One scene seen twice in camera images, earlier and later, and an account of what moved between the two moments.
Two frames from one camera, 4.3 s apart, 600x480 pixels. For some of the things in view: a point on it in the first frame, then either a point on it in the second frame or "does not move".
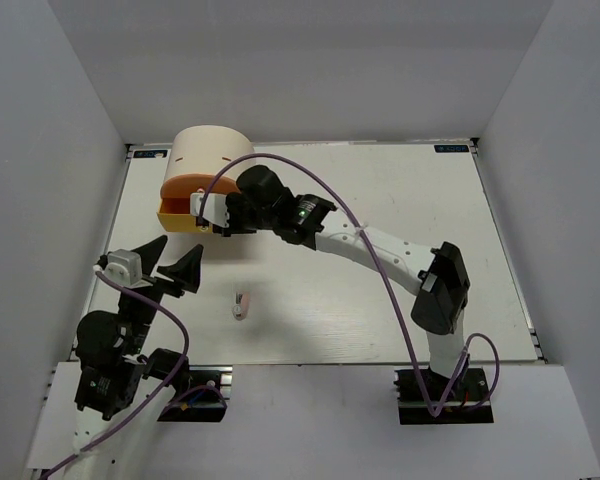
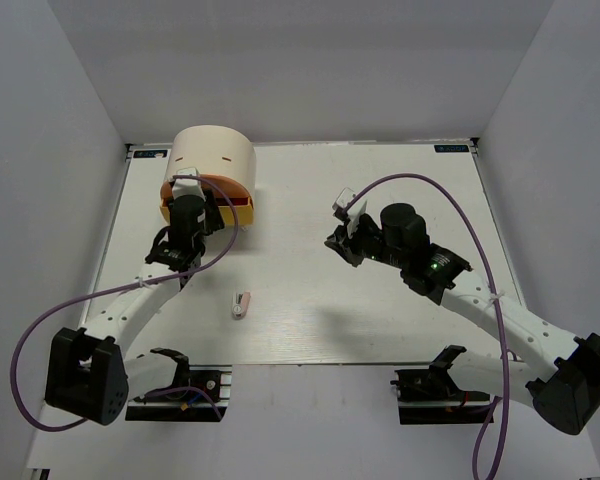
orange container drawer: x=183 y=186 does not move
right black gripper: x=233 y=201 → x=346 y=244
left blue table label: x=150 y=153 does not move
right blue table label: x=451 y=148 does not move
